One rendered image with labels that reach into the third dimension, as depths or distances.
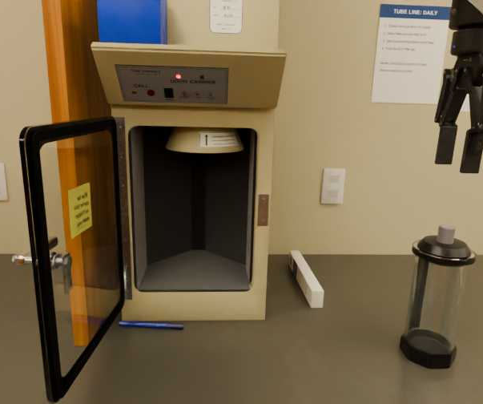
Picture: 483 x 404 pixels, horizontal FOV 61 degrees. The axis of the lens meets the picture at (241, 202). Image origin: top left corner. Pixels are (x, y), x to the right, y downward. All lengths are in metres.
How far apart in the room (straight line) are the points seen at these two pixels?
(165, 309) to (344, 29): 0.92
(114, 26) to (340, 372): 0.72
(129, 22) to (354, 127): 0.81
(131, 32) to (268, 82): 0.24
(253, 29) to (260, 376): 0.64
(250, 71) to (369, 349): 0.59
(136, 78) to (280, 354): 0.59
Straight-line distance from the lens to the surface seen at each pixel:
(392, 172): 1.41
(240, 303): 0.95
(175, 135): 0.90
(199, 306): 0.95
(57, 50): 0.79
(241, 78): 0.76
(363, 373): 0.86
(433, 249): 0.83
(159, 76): 0.76
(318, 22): 1.31
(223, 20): 0.84
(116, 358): 0.88
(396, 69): 1.37
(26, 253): 0.67
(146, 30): 0.74
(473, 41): 0.79
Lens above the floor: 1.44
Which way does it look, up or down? 15 degrees down
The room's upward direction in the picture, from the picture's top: 2 degrees clockwise
